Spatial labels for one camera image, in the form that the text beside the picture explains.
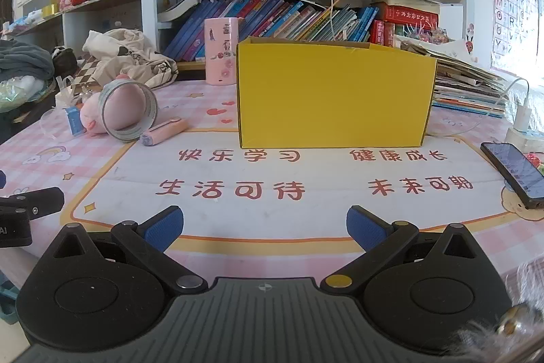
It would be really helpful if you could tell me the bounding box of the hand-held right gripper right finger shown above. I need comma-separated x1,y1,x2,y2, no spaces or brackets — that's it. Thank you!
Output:
320,205,486,296

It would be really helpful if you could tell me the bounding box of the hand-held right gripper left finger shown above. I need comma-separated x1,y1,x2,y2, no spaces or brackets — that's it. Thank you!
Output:
45,207,209,296

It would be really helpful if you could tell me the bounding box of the small blue white box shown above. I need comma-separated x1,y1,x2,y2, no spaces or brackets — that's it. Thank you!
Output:
65,104,86,136

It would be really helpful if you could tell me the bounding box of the pink plush pig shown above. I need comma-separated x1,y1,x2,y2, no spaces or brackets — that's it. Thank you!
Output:
80,75,147,137

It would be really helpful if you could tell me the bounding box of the clear tape roll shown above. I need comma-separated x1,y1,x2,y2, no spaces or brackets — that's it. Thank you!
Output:
99,80,159,143

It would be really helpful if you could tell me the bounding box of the yellow cardboard box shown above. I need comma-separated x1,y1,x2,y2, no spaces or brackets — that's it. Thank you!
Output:
236,36,438,149

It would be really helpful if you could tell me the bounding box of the pink checked desk mat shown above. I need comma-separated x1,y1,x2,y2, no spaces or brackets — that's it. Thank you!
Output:
0,80,544,304

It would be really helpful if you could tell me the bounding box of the iridescent plastic bag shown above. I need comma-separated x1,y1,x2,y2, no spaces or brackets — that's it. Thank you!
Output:
0,76,56,114

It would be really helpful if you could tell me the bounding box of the grey cloth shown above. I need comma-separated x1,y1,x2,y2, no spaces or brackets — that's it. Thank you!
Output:
0,39,56,81

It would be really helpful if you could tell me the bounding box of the wooden chessboard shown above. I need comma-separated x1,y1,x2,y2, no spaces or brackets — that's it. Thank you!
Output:
70,52,105,92

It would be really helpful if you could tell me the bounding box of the black smartphone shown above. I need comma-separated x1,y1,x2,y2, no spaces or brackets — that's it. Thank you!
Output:
480,142,544,211

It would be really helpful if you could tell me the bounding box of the stack of books and papers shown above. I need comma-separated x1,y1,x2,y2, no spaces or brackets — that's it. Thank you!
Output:
395,35,516,119

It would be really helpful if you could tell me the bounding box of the cream tote bag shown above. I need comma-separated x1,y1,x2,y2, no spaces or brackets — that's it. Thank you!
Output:
82,28,179,90

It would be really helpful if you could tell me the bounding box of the grey furry cuff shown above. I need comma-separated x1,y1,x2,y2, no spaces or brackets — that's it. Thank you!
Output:
446,261,544,363

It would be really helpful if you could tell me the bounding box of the pink printed cylinder tin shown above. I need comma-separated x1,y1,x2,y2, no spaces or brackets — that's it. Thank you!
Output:
205,17,239,85

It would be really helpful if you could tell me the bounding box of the white power strip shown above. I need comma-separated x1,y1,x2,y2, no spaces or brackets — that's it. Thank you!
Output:
504,125,544,165

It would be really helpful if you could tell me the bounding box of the white charger plug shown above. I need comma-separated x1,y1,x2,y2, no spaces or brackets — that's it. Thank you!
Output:
514,103,534,132

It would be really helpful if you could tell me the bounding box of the white side shelf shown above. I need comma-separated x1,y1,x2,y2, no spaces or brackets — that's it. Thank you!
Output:
0,0,143,49

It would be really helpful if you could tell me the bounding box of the bunch of colourful lollipops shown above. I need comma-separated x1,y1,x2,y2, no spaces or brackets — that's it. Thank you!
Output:
399,26,451,46

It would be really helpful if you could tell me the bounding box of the open lying book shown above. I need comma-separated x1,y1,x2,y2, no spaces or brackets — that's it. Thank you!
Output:
158,0,200,23

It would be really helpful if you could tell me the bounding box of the row of colourful books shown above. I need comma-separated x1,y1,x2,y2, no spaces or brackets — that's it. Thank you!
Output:
164,0,441,62

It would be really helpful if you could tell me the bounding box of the alphabet wall poster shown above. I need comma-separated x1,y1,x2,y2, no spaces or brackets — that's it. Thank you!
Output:
488,0,544,77

